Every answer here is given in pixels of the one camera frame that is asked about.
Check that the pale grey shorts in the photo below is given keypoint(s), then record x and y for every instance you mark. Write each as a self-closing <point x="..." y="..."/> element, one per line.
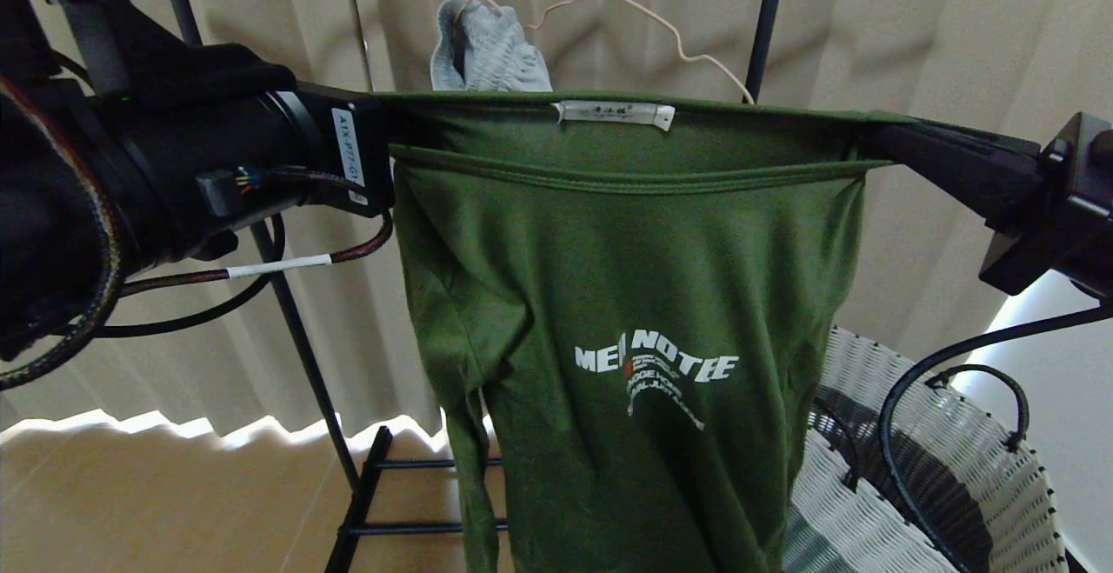
<point x="496" y="56"/>

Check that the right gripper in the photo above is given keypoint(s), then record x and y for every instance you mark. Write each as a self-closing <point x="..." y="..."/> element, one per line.
<point x="1061" y="208"/>

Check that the white laundry basket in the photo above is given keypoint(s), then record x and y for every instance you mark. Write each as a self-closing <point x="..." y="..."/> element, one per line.
<point x="869" y="521"/>

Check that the green garment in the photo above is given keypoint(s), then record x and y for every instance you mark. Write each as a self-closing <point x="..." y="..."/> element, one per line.
<point x="626" y="277"/>

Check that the black clothes rack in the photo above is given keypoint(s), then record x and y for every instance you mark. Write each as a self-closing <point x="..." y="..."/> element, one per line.
<point x="304" y="364"/>

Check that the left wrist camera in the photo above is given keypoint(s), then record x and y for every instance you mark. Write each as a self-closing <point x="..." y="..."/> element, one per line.
<point x="87" y="34"/>

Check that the beige curtain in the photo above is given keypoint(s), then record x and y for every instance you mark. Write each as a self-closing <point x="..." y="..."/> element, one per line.
<point x="956" y="77"/>

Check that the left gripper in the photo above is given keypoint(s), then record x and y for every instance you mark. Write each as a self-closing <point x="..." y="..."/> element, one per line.
<point x="243" y="156"/>

